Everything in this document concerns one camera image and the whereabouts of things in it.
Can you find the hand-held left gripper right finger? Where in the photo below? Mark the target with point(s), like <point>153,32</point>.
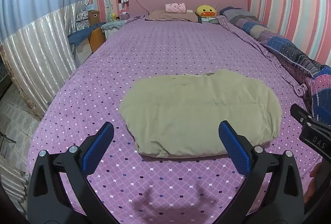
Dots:
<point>234,149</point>

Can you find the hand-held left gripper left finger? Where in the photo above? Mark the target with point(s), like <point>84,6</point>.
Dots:
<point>99,146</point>

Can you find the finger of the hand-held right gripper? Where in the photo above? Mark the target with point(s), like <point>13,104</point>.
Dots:
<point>300,115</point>

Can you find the beige puffer jacket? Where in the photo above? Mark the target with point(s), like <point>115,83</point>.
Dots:
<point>201,115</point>

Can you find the person's right hand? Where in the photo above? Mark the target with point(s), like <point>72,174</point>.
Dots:
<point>315,180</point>

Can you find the patchwork quilt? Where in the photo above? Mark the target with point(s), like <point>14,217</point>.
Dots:
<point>284,50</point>

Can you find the silver pleated curtain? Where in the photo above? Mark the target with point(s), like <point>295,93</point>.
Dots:
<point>38,58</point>

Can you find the orange wooden panel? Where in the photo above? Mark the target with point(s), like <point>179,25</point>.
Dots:
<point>97,39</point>

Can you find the blue cloth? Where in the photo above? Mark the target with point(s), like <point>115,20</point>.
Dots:
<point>80,35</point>

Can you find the bed with purple dotted sheet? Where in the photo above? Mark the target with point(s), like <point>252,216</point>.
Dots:
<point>155,45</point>

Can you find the nightstand with patterned cover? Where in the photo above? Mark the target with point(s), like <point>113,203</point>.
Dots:
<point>113,25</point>

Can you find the floral patterned bag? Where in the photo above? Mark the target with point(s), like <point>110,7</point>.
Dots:
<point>82,21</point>

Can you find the brown storage box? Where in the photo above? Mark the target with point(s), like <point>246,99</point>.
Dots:
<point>94,18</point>

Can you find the yellow green bottle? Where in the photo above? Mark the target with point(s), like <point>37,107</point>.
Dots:
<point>111,17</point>

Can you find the grey folded cloth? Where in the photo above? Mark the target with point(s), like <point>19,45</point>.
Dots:
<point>209,20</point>

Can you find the pink container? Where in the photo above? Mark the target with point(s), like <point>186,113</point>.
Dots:
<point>123,15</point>

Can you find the yellow duck plush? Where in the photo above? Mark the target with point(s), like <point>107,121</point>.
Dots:
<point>206,11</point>

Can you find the brown pillow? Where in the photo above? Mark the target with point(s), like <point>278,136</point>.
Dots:
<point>170,16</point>

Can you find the pink rolled pillow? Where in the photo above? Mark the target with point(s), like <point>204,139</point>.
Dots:
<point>175,8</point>

